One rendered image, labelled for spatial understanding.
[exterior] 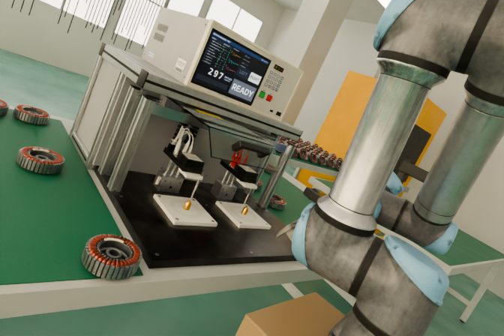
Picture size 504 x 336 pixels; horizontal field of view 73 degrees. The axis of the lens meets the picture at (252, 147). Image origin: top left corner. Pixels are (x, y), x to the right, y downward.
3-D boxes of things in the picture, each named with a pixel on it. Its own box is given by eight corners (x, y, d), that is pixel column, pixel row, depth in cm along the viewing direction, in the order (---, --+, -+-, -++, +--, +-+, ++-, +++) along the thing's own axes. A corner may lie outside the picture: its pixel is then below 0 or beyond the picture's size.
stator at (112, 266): (140, 283, 68) (147, 268, 67) (80, 280, 62) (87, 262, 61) (133, 250, 77) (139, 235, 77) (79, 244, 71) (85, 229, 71)
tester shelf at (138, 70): (298, 141, 136) (303, 131, 136) (141, 88, 90) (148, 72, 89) (237, 106, 168) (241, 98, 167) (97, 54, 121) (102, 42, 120)
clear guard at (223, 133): (277, 172, 96) (286, 153, 95) (211, 157, 80) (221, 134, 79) (218, 130, 120) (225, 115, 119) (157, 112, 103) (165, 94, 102)
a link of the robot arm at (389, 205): (401, 207, 69) (409, 193, 78) (349, 182, 74) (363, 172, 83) (386, 239, 71) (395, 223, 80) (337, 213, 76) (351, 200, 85)
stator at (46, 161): (65, 177, 95) (70, 166, 95) (19, 172, 87) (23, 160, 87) (56, 160, 103) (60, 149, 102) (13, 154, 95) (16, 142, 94)
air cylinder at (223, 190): (232, 199, 130) (238, 187, 129) (217, 198, 125) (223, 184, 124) (225, 193, 134) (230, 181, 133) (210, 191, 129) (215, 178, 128)
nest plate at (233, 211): (269, 229, 119) (271, 226, 119) (238, 228, 109) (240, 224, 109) (245, 207, 130) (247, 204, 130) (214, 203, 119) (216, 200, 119)
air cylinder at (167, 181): (178, 193, 114) (184, 178, 113) (158, 191, 109) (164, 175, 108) (172, 186, 117) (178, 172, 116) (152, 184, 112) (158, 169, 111)
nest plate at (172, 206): (216, 226, 102) (217, 223, 102) (173, 225, 92) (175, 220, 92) (193, 201, 113) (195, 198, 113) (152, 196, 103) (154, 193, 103)
